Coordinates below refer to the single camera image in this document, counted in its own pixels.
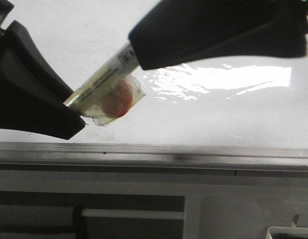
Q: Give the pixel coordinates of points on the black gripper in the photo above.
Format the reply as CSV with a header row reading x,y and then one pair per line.
x,y
5,8

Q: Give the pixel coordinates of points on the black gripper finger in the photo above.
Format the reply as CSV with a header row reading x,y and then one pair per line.
x,y
180,31
32,95

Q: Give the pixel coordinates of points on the white black-tipped whiteboard marker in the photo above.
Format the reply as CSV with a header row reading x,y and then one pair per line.
x,y
111,91

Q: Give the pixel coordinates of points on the white horizontal bar below board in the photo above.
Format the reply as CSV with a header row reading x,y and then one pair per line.
x,y
133,214

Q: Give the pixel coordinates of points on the white container at bottom right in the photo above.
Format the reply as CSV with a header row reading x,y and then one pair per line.
x,y
275,232

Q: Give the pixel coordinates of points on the white whiteboard with aluminium frame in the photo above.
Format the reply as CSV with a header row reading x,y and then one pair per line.
x,y
241,112

